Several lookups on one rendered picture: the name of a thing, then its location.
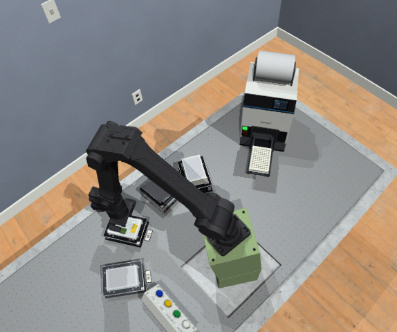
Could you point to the white horizontal cylinder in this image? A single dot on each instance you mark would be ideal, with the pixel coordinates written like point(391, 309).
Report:
point(275, 66)

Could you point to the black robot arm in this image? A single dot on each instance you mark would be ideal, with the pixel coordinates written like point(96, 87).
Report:
point(214, 215)

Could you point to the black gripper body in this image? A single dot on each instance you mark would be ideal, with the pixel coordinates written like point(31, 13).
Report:
point(122, 216)

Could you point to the white control panel with buttons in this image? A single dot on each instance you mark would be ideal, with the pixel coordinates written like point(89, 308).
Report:
point(166, 311)

